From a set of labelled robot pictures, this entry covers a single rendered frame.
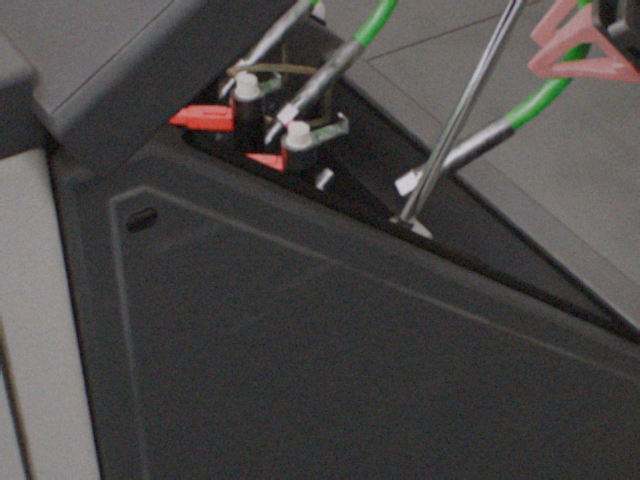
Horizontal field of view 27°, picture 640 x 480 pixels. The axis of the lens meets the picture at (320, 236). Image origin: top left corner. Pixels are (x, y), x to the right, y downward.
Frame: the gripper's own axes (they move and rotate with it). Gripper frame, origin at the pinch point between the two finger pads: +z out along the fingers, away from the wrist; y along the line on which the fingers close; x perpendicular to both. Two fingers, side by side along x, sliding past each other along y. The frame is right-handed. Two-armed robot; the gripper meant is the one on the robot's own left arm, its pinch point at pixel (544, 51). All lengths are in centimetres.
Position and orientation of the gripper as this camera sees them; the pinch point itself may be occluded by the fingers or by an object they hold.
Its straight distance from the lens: 96.2
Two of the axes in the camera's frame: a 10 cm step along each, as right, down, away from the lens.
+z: -7.1, 3.0, 6.4
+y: -1.7, 8.1, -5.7
